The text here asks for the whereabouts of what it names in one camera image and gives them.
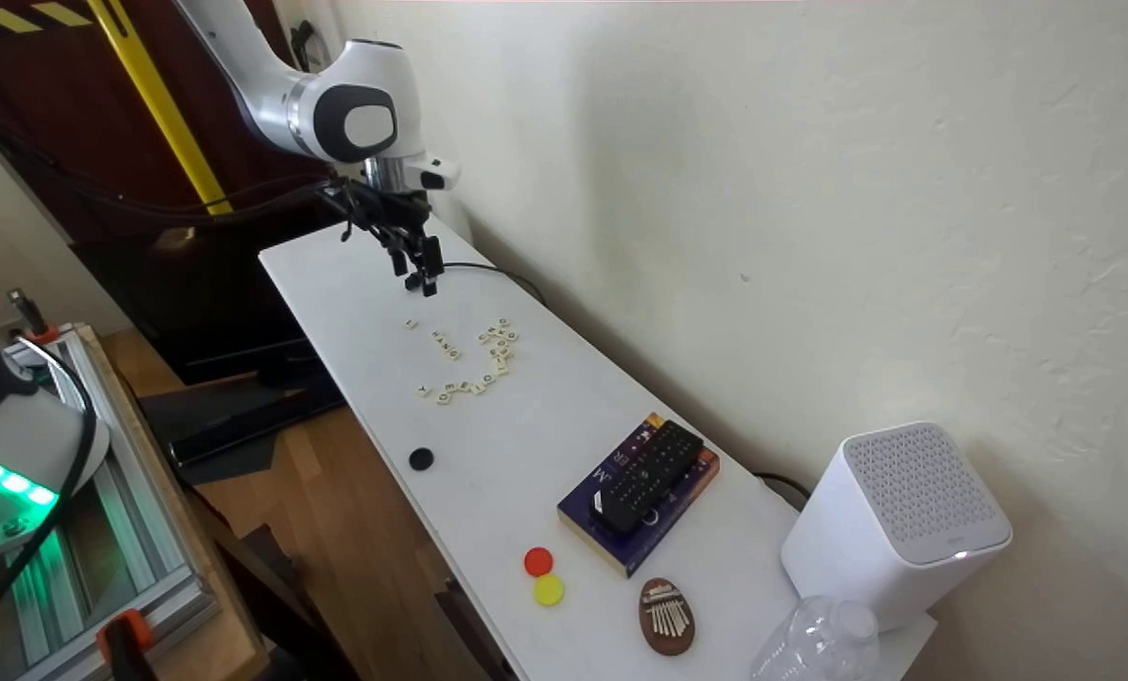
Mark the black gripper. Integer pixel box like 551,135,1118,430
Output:
339,183,442,299

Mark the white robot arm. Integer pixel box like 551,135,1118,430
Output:
173,0,446,296

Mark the black round disc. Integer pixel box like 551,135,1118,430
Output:
409,447,437,474

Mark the black remote control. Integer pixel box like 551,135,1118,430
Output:
597,420,703,534

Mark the red round disc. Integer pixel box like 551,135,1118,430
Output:
523,546,552,580

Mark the yellow round disc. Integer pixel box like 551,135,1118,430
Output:
534,574,568,609

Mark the yellow tape strip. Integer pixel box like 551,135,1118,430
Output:
86,0,235,215

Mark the dark wooden cabinet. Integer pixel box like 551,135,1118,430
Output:
0,0,332,381

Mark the brown oval badge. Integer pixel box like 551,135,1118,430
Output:
641,580,698,660

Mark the white cube speaker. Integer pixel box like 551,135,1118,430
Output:
781,423,1014,631

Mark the clear plastic bottle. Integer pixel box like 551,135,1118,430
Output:
750,597,880,681

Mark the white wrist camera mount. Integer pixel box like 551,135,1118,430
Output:
364,151,457,192

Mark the orange clamp handle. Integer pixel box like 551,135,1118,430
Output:
95,609,161,681

